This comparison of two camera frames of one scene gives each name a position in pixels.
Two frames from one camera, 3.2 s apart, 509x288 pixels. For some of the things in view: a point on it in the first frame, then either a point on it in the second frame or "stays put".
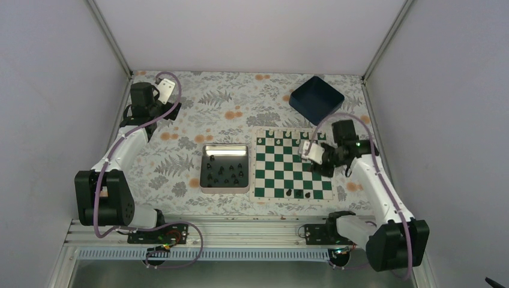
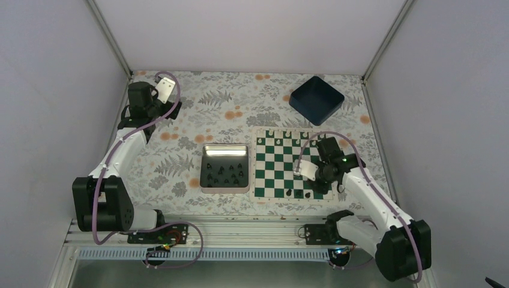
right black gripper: x=326 y=172 → x=323 y=189
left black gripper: x=172 y=115 stays put
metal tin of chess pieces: x=224 y=168 stays put
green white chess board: x=277 y=171 stays put
